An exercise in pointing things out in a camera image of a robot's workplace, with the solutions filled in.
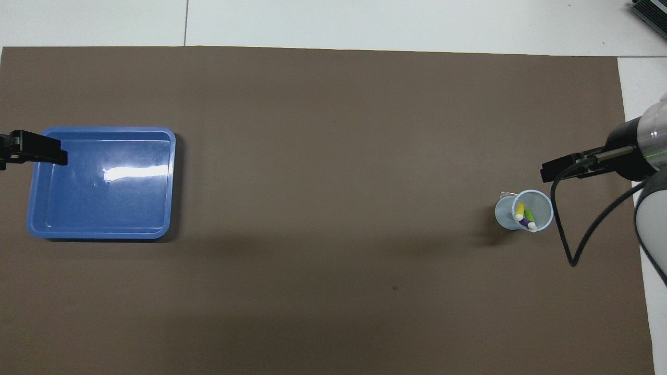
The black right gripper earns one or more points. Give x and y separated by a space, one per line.
628 166

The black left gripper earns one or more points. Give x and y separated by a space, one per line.
4 151

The green marker pen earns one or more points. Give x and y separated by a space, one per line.
529 213

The yellow marker pen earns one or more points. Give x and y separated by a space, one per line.
519 208

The purple marker pen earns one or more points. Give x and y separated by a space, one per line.
525 223

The blue plastic tray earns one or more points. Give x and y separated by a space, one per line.
104 208

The translucent plastic cup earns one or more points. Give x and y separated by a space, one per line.
504 213

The dark ribbed device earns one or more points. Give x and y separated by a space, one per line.
651 13

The brown table mat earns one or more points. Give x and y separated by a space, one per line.
333 156

